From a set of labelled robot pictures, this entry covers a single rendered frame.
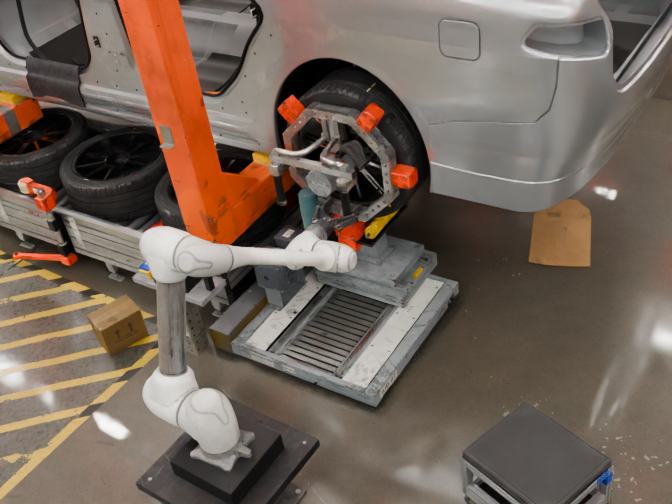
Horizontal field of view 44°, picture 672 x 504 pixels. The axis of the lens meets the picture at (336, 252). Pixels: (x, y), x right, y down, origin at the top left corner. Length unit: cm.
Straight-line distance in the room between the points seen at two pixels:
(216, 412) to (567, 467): 123
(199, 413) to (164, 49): 138
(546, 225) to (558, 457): 182
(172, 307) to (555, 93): 156
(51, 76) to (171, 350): 233
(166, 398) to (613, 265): 236
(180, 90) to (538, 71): 138
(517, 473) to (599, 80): 143
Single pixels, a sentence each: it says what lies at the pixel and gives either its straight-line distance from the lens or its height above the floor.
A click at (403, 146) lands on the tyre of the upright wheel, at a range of 354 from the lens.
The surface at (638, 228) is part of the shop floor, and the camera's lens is 468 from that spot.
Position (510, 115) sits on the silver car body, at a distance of 326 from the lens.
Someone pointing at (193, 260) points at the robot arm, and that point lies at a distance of 275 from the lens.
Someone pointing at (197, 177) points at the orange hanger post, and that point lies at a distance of 362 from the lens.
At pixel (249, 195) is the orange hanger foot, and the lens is 393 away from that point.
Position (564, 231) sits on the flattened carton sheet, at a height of 1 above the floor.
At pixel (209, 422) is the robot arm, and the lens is 302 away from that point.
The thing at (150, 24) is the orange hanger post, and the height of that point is 163.
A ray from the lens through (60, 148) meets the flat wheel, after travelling 517.
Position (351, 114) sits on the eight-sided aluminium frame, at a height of 112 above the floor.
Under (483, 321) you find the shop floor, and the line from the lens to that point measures 408.
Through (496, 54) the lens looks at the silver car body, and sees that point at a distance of 316.
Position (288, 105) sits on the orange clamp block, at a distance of 367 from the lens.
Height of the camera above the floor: 280
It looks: 38 degrees down
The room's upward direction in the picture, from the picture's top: 9 degrees counter-clockwise
